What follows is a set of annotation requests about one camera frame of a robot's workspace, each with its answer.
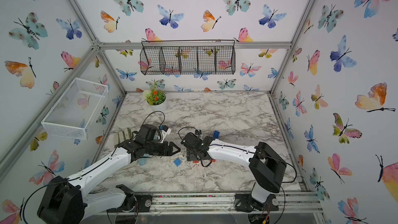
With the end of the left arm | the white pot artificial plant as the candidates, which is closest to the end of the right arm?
the end of the left arm

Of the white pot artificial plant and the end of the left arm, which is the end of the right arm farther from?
the white pot artificial plant

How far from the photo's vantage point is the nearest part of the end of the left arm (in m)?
0.60
